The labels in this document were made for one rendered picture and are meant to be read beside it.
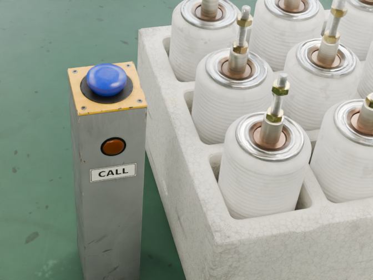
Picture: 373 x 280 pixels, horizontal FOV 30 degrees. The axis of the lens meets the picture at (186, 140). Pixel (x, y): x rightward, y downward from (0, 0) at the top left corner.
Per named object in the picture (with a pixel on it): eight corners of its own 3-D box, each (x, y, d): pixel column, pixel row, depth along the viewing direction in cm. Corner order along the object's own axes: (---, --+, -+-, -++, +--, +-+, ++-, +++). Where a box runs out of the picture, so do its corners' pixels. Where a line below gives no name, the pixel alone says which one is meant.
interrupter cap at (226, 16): (196, 36, 89) (196, 32, 88) (170, 4, 93) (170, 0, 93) (247, 24, 91) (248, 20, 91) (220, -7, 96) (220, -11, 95)
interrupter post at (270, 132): (253, 138, 76) (258, 116, 74) (267, 128, 78) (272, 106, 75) (270, 150, 75) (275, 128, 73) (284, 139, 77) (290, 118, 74)
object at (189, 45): (182, 142, 100) (192, 41, 87) (154, 100, 106) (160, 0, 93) (240, 124, 104) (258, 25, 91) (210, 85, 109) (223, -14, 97)
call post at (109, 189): (139, 282, 91) (148, 108, 69) (86, 292, 90) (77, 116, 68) (128, 239, 96) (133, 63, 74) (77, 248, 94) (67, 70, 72)
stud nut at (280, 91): (267, 89, 71) (268, 83, 71) (277, 81, 72) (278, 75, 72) (282, 99, 71) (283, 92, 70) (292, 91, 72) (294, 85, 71)
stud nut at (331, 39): (333, 45, 84) (334, 40, 83) (321, 39, 85) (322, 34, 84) (341, 38, 85) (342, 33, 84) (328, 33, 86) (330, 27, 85)
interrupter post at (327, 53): (328, 69, 86) (334, 48, 84) (312, 60, 87) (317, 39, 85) (338, 60, 87) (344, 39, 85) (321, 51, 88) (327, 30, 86)
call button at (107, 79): (130, 100, 70) (130, 84, 69) (90, 105, 69) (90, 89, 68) (122, 75, 73) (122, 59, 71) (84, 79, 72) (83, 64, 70)
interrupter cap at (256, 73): (203, 50, 87) (203, 45, 86) (263, 52, 87) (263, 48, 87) (206, 90, 81) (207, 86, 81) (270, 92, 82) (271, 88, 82)
